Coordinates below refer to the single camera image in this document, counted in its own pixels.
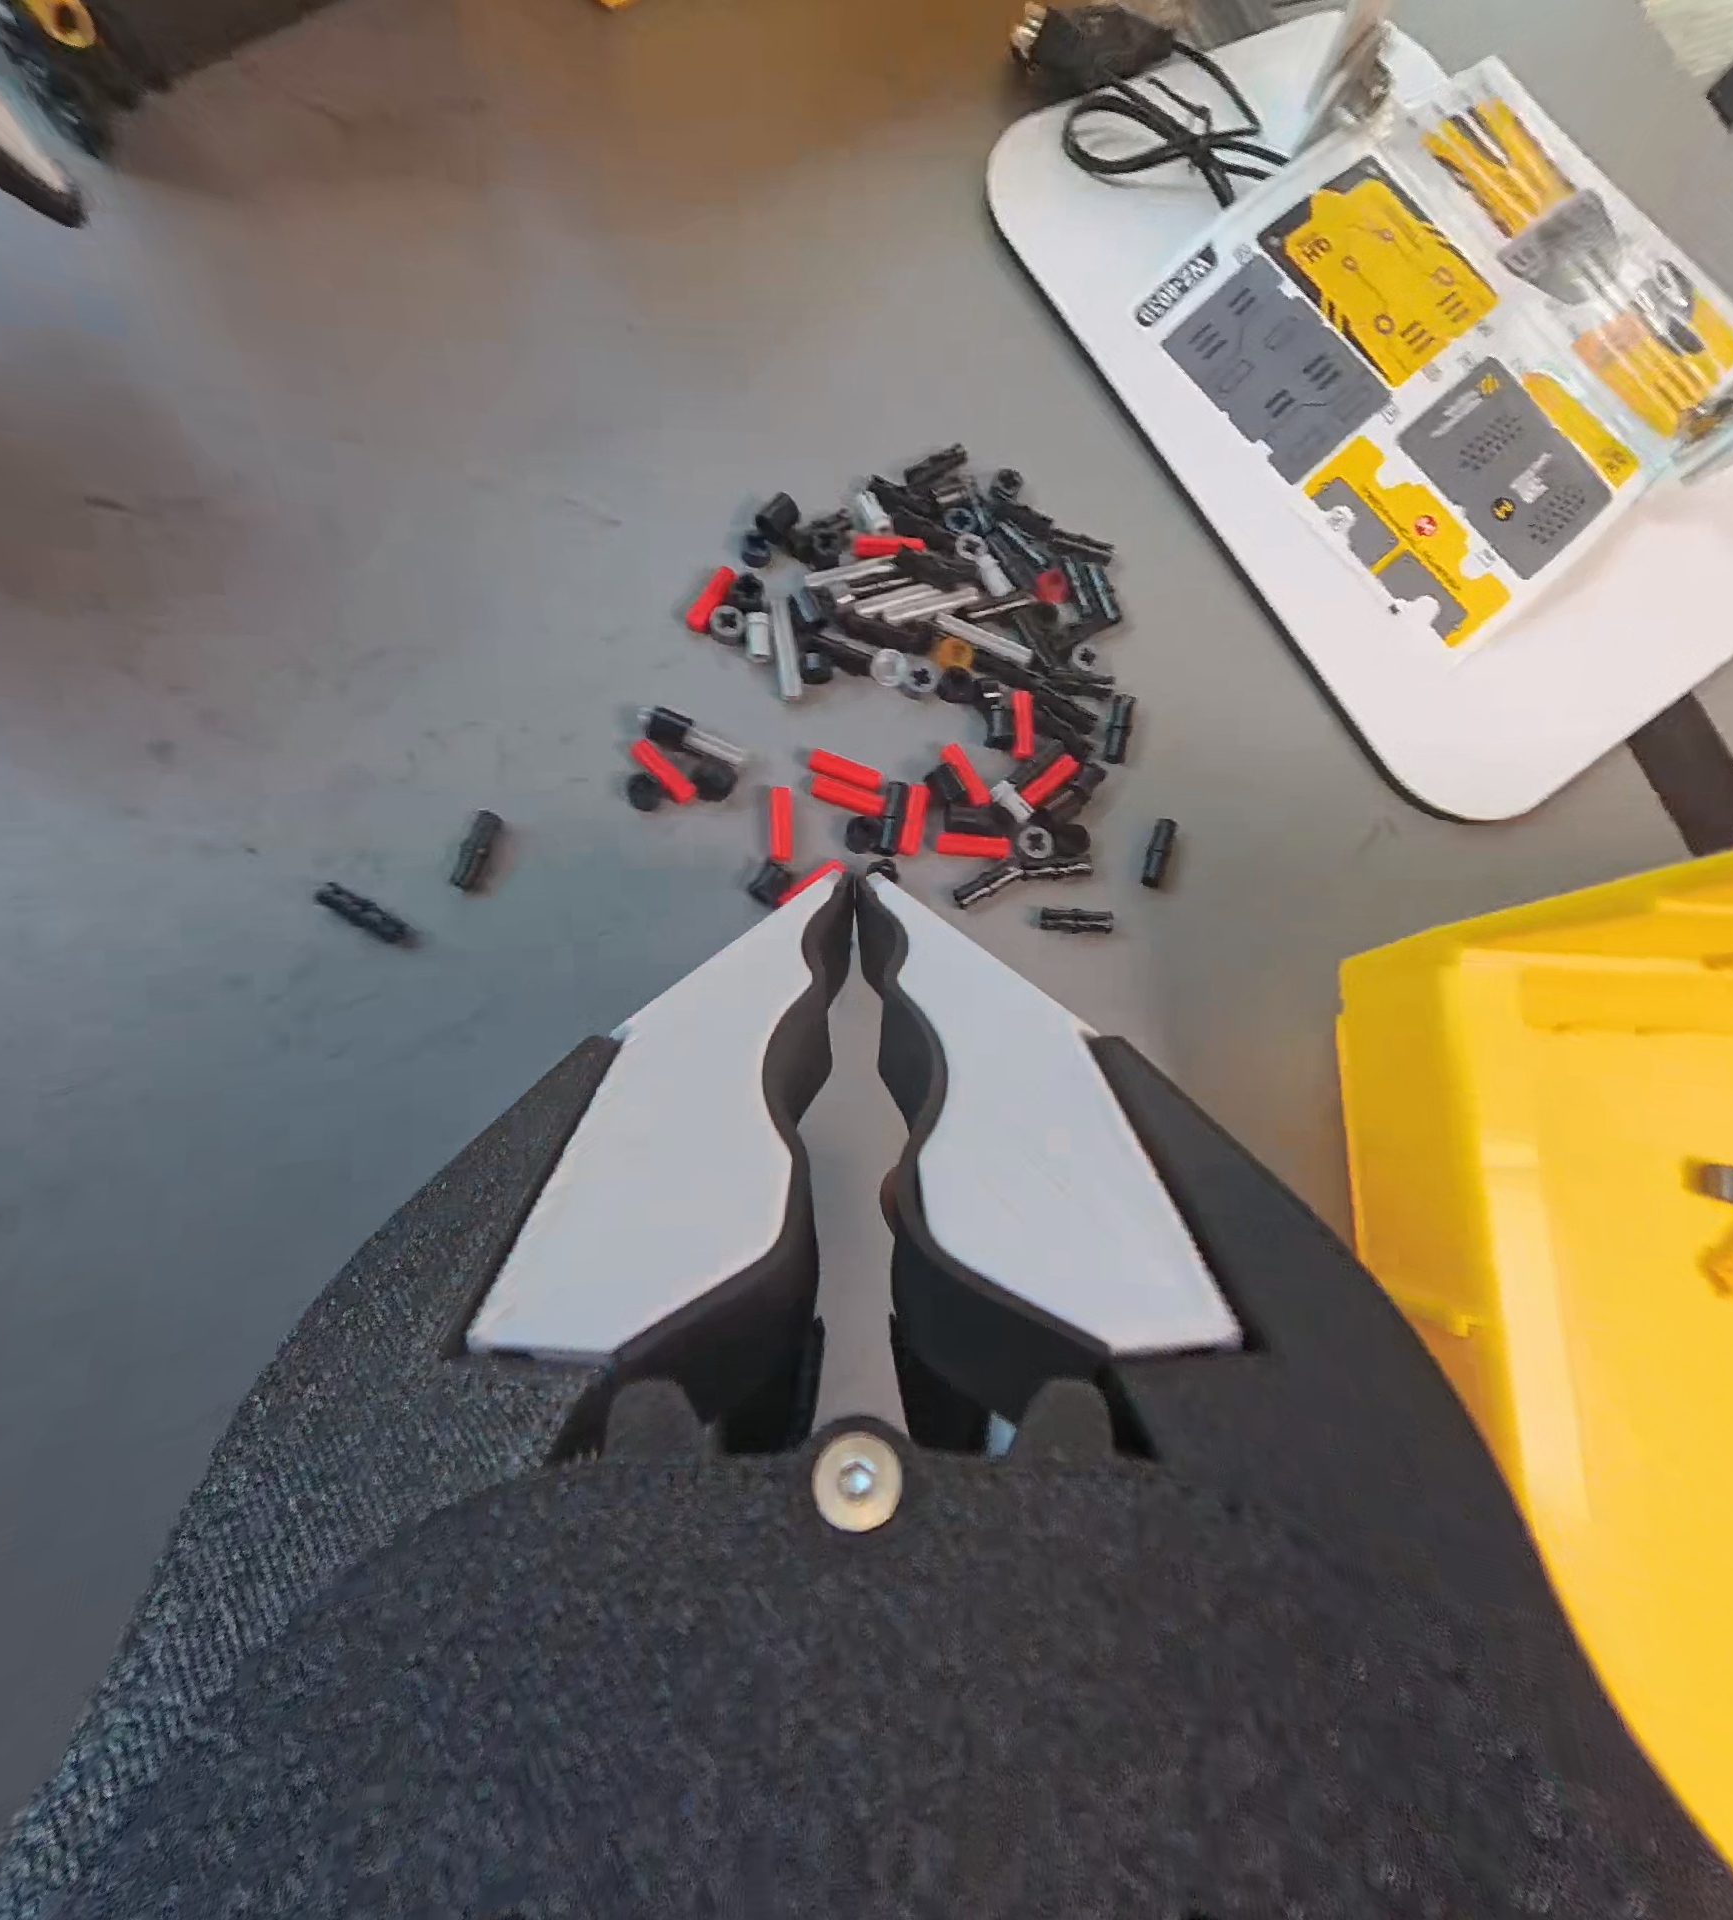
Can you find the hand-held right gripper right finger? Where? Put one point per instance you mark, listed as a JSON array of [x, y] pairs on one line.
[[1060, 1200]]

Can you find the pile of small lego pins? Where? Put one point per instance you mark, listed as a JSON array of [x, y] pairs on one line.
[[926, 631]]

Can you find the yellow lego vehicle model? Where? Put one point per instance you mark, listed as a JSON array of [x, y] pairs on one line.
[[130, 31]]

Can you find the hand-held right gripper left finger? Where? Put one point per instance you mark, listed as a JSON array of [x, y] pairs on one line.
[[657, 1200]]

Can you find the white flat board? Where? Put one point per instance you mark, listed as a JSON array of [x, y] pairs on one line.
[[1555, 705]]

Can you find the lego sticker sheet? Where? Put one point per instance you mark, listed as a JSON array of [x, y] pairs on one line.
[[1406, 391]]

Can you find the yellow plastic storage bin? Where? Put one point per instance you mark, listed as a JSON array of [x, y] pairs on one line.
[[1585, 1350]]

